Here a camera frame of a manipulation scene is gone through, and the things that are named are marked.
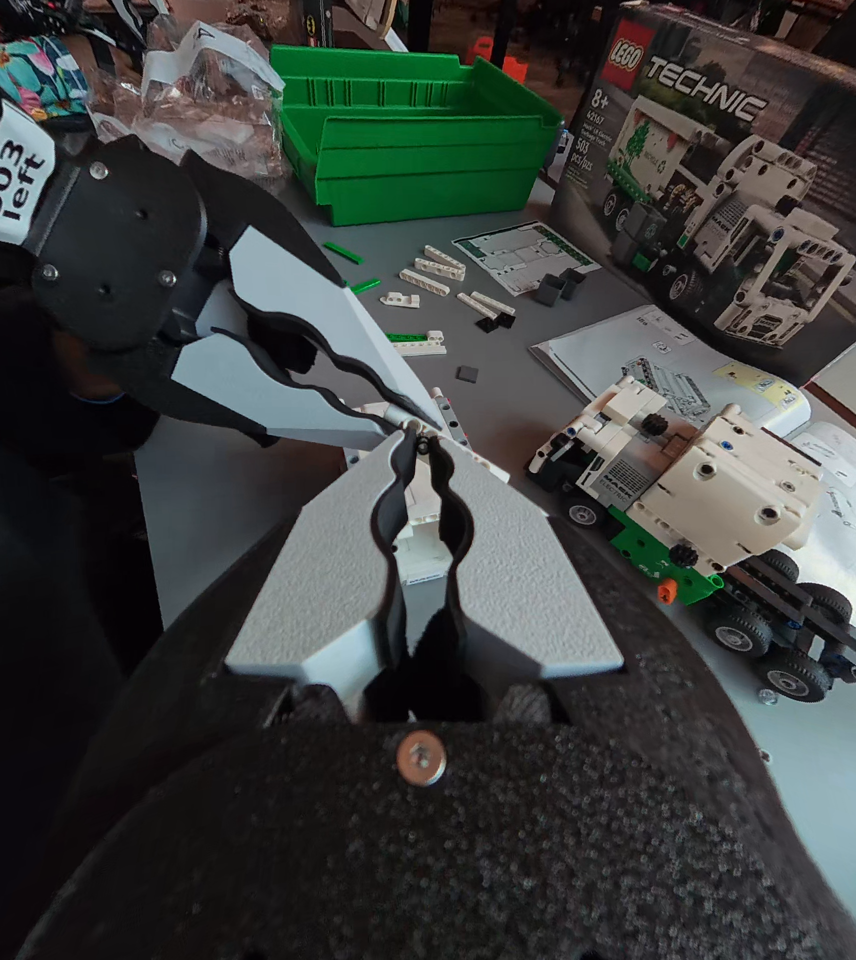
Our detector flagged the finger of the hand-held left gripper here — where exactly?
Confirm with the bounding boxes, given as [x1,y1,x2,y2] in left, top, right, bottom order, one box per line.
[85,327,403,451]
[182,148,446,435]

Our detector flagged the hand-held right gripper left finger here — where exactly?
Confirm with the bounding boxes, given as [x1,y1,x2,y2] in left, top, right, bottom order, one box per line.
[224,429,418,725]

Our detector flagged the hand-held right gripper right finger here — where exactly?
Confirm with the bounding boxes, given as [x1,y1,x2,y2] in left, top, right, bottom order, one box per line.
[413,433,626,680]

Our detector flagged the white lego panel assembly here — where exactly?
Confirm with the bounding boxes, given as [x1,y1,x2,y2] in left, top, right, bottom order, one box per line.
[341,386,512,582]

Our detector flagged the green and white lego plates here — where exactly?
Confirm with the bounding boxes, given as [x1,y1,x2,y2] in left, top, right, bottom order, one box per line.
[385,330,448,360]

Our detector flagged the lego sticker sheet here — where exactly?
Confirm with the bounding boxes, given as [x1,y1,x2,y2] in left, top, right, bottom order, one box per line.
[452,221,602,297]

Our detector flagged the white and green lego truck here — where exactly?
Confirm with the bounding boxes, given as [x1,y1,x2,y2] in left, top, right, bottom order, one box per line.
[525,375,856,706]

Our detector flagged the dark lego set box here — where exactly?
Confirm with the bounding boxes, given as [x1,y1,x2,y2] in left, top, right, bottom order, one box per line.
[551,3,856,387]

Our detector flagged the crumpled clear plastic bag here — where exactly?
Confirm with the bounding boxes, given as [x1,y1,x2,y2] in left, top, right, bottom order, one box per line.
[89,97,283,195]

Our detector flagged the green plastic bin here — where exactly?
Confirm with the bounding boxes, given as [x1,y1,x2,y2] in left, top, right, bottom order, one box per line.
[270,43,566,228]

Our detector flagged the floral printed cloth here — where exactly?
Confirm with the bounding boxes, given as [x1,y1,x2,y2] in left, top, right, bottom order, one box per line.
[0,33,92,121]

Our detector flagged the clear plastic bag white label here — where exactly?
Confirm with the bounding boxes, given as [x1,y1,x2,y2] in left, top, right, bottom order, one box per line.
[141,21,287,162]

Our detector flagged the open instruction booklet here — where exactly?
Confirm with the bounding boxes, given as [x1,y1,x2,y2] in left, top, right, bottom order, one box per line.
[529,303,856,706]

